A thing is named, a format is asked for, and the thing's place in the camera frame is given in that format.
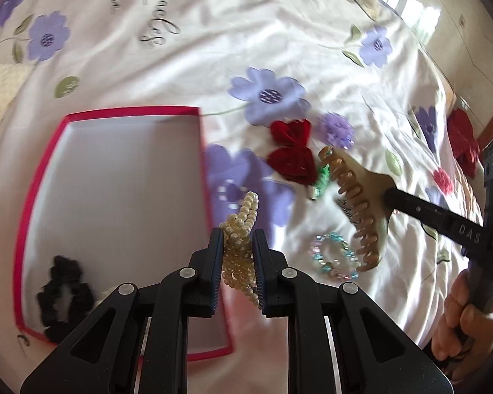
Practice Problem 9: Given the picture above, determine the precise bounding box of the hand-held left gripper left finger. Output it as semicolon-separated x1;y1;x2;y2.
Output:
20;228;226;394

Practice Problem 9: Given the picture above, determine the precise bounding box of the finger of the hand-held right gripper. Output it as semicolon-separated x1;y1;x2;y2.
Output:
383;186;486;252

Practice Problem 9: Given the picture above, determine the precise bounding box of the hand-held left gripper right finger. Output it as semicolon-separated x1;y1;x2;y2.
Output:
252;230;455;394

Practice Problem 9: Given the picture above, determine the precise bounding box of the multi-strand pearl bracelet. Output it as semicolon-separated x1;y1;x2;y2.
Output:
219;191;260;309

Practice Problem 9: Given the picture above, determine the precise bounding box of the colourful bead bracelet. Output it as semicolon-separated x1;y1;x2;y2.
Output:
310;232;361;280

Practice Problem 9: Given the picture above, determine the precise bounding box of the beige claw hair clip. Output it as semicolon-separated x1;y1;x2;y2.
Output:
317;145;395;272

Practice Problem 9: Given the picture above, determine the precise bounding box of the green hair clip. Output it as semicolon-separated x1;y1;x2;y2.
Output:
311;164;332;200

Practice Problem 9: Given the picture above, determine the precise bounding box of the red shallow box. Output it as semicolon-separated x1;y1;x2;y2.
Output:
14;106;235;362

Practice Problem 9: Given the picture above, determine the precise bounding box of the red velvet hair bow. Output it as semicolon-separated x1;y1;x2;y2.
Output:
266;118;317;184

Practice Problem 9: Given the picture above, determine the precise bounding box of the person's right hand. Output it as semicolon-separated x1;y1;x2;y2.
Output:
431;273;493;362

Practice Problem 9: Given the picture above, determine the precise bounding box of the red fabric hair accessory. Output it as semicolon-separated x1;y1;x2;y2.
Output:
447;108;482;177

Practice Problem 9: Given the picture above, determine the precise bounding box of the purple flower hair accessory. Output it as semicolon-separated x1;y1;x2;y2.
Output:
317;113;356;148

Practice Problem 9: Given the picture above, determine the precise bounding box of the black scrunchie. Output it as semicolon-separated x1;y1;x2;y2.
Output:
36;255;95;343

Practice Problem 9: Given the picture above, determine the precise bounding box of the cream dotted pillow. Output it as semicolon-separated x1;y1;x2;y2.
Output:
0;62;30;152

